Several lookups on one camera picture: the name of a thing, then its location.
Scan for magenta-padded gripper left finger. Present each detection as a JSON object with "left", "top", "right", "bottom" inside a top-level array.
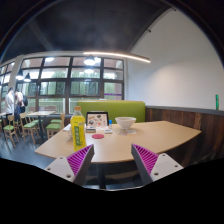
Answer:
[{"left": 44, "top": 143, "right": 96, "bottom": 187}]

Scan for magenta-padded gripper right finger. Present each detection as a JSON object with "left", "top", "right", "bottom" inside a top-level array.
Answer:
[{"left": 130, "top": 143, "right": 184, "bottom": 186}]

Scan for white bowl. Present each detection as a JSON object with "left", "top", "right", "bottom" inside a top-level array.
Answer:
[{"left": 114, "top": 116, "right": 137, "bottom": 135}]

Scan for person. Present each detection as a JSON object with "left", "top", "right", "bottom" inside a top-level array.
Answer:
[
  {"left": 4, "top": 87, "right": 16, "bottom": 117},
  {"left": 14, "top": 89, "right": 29, "bottom": 115}
]

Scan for wooden dining table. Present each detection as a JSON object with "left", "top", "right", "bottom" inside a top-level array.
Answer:
[{"left": 26, "top": 110, "right": 57, "bottom": 134}]

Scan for round white pendant lamp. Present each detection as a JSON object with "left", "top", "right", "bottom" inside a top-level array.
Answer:
[{"left": 83, "top": 55, "right": 98, "bottom": 66}]

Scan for yellow drink bottle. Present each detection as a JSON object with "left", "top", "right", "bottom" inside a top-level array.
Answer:
[{"left": 70, "top": 105, "right": 88, "bottom": 152}]

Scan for green upholstered bench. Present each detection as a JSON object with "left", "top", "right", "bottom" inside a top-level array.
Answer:
[{"left": 76, "top": 100, "right": 147, "bottom": 125}]

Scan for wooden chairs with green seats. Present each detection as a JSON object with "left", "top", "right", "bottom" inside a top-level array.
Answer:
[{"left": 0, "top": 111, "right": 66, "bottom": 148}]

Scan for large black-framed grid window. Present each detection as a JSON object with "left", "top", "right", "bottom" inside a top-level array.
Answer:
[{"left": 0, "top": 55, "right": 125, "bottom": 115}]

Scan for long linear ceiling light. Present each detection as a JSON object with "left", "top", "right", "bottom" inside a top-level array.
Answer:
[{"left": 82, "top": 51, "right": 151, "bottom": 64}]

